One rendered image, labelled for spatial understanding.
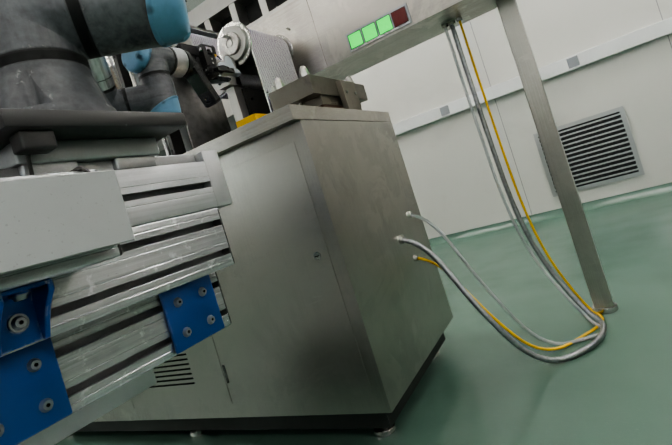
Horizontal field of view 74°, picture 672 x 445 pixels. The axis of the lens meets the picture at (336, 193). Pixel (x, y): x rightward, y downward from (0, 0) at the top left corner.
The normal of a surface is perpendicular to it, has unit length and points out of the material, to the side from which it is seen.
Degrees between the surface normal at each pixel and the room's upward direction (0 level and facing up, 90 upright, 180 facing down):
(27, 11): 98
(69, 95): 72
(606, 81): 90
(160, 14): 135
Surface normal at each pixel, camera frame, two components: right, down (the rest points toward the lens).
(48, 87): 0.39, -0.46
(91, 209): 0.82, -0.26
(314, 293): -0.47, 0.13
